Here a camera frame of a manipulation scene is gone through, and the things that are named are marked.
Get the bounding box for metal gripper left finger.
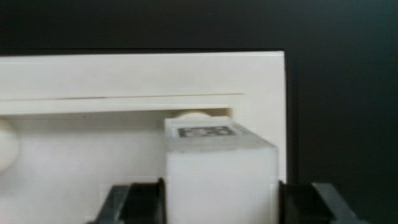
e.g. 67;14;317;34
86;179;166;224

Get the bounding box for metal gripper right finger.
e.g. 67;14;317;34
278;182;369;224

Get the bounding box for white leg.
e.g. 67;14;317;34
165;112;278;224

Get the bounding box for white square tabletop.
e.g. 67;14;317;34
0;52;285;224

